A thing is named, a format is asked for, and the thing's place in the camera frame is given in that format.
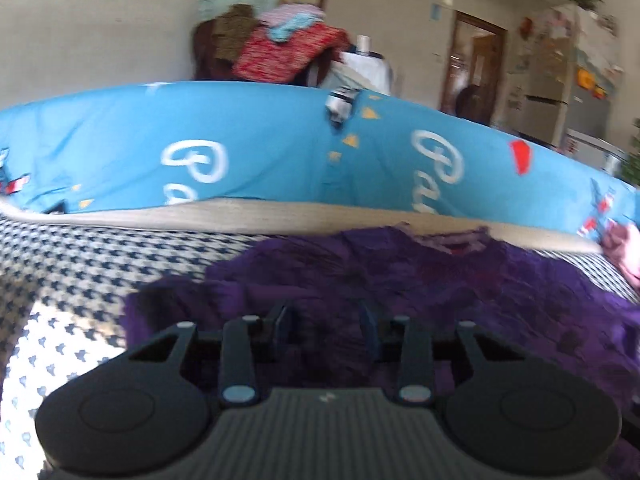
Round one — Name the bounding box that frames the beige dotted sofa edge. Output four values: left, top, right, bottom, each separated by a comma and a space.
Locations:
0, 194, 607, 254

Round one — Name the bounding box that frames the red floral cloth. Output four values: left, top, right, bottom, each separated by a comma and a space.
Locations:
231, 24, 352, 84

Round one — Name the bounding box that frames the purple floral garment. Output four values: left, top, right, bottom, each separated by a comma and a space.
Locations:
122, 224, 640, 480

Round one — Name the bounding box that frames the floral refrigerator cover cloth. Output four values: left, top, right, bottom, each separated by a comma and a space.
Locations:
574, 9, 627, 79

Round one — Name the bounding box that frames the pile of pastel clothes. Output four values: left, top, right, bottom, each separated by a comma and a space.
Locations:
259, 4, 327, 44

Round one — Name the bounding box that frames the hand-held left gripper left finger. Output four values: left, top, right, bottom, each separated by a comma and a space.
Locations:
126, 301, 294, 407

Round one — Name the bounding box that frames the green potted plant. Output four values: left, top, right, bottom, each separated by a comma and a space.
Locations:
616, 119, 640, 192

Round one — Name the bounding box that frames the olive floral cloth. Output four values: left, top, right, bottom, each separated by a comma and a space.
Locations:
211, 4, 257, 62

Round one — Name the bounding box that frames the blue printed sofa cover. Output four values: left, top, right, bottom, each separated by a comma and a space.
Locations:
0, 80, 640, 247

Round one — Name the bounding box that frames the light blue cloth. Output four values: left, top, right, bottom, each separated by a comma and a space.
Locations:
194, 0, 279, 22

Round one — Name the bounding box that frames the white chest freezer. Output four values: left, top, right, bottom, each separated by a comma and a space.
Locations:
561, 126, 627, 177

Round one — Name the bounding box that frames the silver refrigerator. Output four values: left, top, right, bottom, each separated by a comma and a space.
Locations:
509, 6, 627, 149

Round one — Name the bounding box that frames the round brown chair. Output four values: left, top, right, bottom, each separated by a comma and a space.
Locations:
454, 84, 494, 124

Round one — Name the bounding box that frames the pink garment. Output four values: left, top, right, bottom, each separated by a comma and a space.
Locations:
599, 221, 640, 289

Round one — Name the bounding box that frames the houndstooth sofa seat cover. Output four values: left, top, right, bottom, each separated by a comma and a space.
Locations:
0, 211, 640, 480

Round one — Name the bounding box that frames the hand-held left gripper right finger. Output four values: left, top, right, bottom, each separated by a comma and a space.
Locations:
356, 299, 507, 407

